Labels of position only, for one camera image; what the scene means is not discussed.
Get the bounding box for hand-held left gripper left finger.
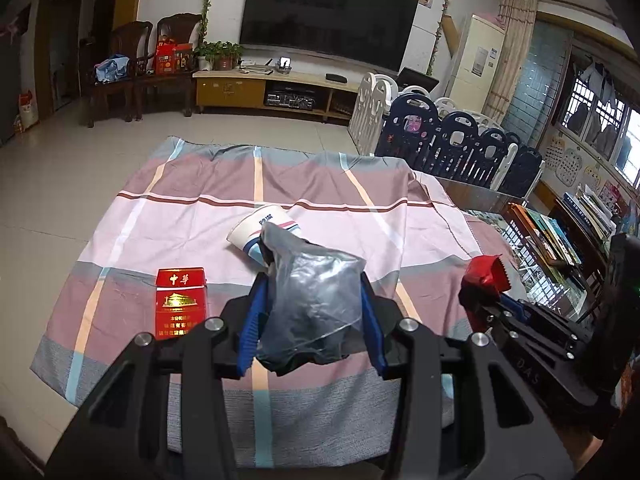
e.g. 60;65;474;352
44;272;272;480

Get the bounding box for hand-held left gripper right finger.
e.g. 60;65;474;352
359;275;577;480

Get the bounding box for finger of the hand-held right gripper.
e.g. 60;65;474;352
458;285;507;348
499;293;592;362

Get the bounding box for red foil wrapper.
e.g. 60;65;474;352
458;254;512;312

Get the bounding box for grey plastic bag dark contents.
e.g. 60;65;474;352
255;221;369;374

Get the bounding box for red cigarette box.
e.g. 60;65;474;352
153;266;209;342

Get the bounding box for white paper cup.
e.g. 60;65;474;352
226;203;306;266

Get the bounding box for row of books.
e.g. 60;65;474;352
504;182;619;282

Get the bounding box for striped pink grey bed sheet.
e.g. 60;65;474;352
30;135;529;469

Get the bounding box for navy playpen panels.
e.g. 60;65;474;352
374;92;544;197

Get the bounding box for barred window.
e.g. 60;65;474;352
559;44;640;187

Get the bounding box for white playpen panels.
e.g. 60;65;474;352
348;72;547;197

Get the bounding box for black stereo receiver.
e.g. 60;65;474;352
263;88;317;110

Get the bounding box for wooden television cabinet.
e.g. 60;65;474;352
192;67;369;124

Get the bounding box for dark wooden chair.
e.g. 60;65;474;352
79;20;154;129
134;12;204;122

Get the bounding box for cream standing air conditioner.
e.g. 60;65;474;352
447;12;506;106

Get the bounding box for beige curtain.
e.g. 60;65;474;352
482;0;539;124

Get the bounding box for green potted plant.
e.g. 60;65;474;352
193;39;245;72

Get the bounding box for red gift box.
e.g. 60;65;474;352
153;35;194;76

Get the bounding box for blue cloth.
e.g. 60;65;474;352
94;54;132;84

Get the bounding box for green ivy garland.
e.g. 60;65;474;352
427;0;456;77
199;0;219;47

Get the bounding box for red white bag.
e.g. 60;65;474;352
18;90;40;131

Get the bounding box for large black television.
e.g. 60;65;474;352
238;0;420;75

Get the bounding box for wall chart posters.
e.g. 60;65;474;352
542;134;602;192

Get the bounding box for slanted wooden wall plank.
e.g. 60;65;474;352
440;13;461;56

